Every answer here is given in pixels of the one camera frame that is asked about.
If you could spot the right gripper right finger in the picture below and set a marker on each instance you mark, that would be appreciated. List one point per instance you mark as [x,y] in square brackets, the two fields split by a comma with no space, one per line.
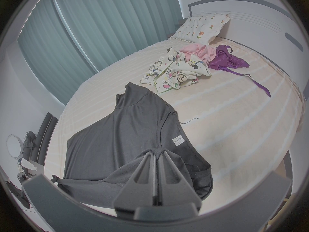
[176,192]

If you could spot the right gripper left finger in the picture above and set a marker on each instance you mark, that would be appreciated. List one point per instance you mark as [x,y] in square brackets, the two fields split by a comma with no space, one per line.
[140,192]

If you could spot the black T-shirt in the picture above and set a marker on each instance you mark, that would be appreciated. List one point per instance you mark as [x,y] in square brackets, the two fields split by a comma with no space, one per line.
[115,134]

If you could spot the bed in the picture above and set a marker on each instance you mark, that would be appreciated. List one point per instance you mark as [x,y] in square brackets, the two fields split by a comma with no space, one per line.
[229,119]

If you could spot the dark grey chest of drawers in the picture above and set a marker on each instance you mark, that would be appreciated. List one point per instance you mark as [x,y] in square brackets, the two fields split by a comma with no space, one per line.
[44,139]

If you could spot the white printed pyjama garment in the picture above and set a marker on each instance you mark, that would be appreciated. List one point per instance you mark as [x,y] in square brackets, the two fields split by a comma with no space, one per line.
[173,71]

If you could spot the dark grey garment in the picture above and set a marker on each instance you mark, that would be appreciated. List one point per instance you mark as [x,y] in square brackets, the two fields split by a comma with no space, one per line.
[29,139]

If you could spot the round white mirror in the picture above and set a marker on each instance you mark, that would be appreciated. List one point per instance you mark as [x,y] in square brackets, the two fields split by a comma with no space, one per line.
[15,146]

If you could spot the pink garment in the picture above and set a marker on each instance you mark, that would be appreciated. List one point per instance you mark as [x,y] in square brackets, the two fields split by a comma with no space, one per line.
[200,53]

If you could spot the purple garment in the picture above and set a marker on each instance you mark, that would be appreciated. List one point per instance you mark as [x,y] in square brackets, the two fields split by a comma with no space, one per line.
[227,59]

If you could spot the blue-green curtain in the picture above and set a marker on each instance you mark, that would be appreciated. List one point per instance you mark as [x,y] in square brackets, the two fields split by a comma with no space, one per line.
[120,20]
[55,52]

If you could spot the white printed pillow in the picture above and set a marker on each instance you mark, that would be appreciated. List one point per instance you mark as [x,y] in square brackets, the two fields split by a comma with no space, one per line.
[200,28]

